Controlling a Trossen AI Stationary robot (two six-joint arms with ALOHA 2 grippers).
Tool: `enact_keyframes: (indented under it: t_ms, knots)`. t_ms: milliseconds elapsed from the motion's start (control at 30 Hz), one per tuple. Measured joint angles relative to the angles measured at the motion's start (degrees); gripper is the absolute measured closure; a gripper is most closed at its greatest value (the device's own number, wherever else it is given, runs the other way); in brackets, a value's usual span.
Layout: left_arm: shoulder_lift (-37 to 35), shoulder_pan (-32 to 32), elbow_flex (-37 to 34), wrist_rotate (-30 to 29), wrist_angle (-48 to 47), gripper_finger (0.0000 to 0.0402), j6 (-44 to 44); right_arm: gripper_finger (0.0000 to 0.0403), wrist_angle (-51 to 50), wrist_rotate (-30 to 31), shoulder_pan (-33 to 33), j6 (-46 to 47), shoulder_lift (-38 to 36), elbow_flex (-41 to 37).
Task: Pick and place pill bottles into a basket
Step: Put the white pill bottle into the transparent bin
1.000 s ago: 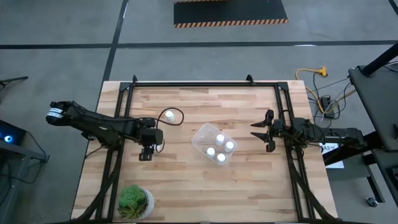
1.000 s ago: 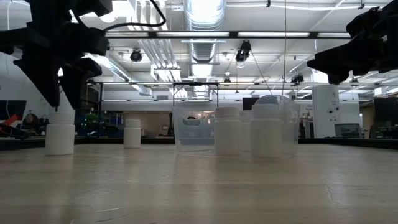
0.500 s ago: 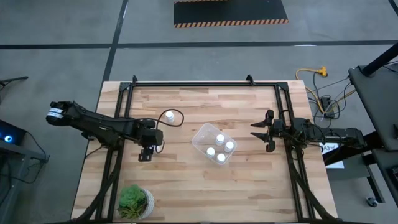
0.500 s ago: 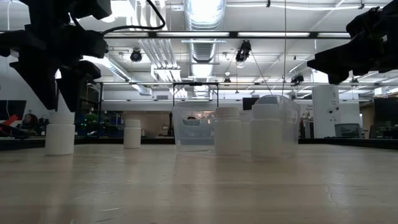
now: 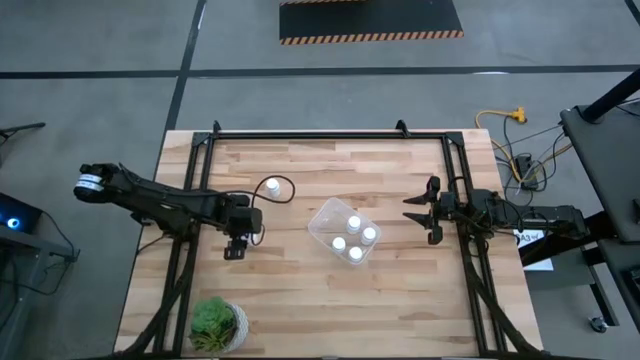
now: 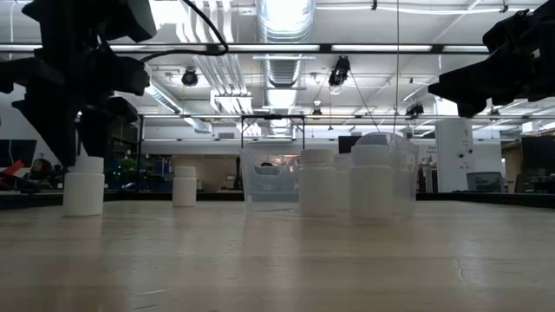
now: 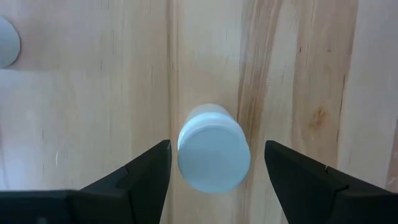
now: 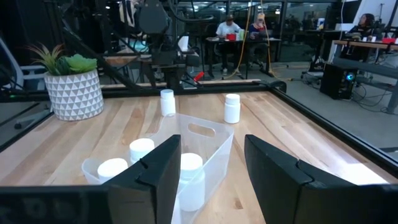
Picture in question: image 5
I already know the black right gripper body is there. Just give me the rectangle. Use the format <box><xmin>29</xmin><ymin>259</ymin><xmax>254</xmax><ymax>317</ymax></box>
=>
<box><xmin>432</xmin><ymin>191</ymin><xmax>461</xmax><ymax>229</ymax></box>

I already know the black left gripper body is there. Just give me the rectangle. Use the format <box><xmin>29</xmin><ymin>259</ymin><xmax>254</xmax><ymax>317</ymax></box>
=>
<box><xmin>225</xmin><ymin>193</ymin><xmax>264</xmax><ymax>237</ymax></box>

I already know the clear plastic basket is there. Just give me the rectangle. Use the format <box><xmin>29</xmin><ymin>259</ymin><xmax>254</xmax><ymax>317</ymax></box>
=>
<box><xmin>307</xmin><ymin>196</ymin><xmax>382</xmax><ymax>267</ymax></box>

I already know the black power strip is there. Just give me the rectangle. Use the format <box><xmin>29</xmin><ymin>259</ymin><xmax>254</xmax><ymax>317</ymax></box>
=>
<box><xmin>514</xmin><ymin>153</ymin><xmax>539</xmax><ymax>191</ymax></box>

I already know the white paper sheet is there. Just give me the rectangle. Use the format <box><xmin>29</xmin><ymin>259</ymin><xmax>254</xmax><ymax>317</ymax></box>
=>
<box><xmin>513</xmin><ymin>229</ymin><xmax>555</xmax><ymax>272</ymax></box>

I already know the green succulent in white pot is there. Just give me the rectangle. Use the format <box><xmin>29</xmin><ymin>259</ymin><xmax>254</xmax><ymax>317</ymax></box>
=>
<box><xmin>188</xmin><ymin>295</ymin><xmax>250</xmax><ymax>354</ymax></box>

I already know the black equipment cart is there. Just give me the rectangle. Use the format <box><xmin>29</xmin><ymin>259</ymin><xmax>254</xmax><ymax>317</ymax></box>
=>
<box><xmin>519</xmin><ymin>67</ymin><xmax>640</xmax><ymax>332</ymax></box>

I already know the black hazard-striped floor mat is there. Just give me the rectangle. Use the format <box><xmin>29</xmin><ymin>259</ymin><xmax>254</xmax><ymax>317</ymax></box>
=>
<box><xmin>278</xmin><ymin>0</ymin><xmax>465</xmax><ymax>46</ymax></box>

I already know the grey equipment stand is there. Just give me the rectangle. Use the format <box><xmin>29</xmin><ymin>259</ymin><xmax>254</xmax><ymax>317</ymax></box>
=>
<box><xmin>0</xmin><ymin>224</ymin><xmax>81</xmax><ymax>360</ymax></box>

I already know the black computer with blue light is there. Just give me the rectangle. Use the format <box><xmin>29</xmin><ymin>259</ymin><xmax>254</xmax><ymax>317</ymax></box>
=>
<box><xmin>0</xmin><ymin>192</ymin><xmax>44</xmax><ymax>236</ymax></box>

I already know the black tripod leg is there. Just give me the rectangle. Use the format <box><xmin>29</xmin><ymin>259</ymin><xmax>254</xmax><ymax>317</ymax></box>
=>
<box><xmin>0</xmin><ymin>121</ymin><xmax>47</xmax><ymax>141</ymax></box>

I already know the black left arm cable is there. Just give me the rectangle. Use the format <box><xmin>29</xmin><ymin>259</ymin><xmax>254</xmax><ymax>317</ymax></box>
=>
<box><xmin>249</xmin><ymin>174</ymin><xmax>297</xmax><ymax>247</ymax></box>

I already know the black aluminium rig frame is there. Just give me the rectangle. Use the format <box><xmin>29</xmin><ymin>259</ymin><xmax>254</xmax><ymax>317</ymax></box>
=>
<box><xmin>117</xmin><ymin>118</ymin><xmax>546</xmax><ymax>360</ymax></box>

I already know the yellow extension cable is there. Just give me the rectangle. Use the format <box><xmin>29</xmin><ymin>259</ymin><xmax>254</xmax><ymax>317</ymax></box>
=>
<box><xmin>474</xmin><ymin>106</ymin><xmax>532</xmax><ymax>184</ymax></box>

